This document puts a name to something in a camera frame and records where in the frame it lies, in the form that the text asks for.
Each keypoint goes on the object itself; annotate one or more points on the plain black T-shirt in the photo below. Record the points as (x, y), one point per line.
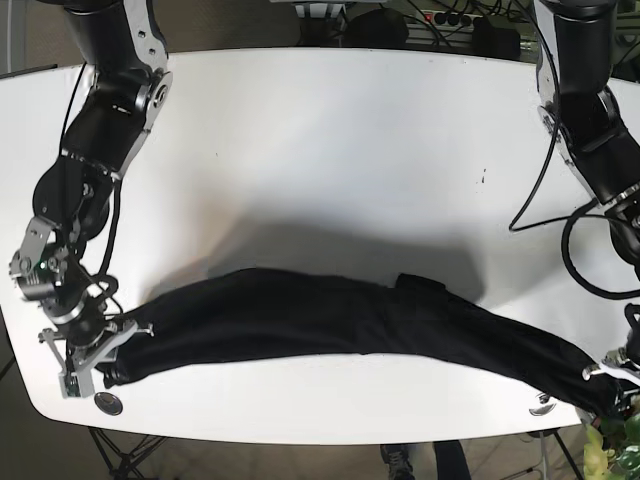
(258, 314)

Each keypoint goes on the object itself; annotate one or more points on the right metal table grommet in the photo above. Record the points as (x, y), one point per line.
(542, 405)

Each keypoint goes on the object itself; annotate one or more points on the grey plant pot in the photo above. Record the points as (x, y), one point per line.
(615, 405)

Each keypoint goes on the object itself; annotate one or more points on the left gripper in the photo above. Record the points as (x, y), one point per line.
(622, 364)

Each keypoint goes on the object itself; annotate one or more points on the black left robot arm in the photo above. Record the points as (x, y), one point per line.
(573, 70)

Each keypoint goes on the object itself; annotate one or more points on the left metal table grommet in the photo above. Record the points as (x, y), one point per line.
(108, 403)

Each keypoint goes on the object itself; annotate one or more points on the metal table grommet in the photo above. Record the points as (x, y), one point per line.
(542, 405)
(108, 403)

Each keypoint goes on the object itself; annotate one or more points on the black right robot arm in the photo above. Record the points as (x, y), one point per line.
(79, 196)

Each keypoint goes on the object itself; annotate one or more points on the green potted plant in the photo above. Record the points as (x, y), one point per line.
(612, 449)

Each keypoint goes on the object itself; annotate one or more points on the person's dark shoes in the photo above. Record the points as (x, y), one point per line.
(397, 459)

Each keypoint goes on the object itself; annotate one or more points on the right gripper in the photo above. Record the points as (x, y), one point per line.
(84, 334)

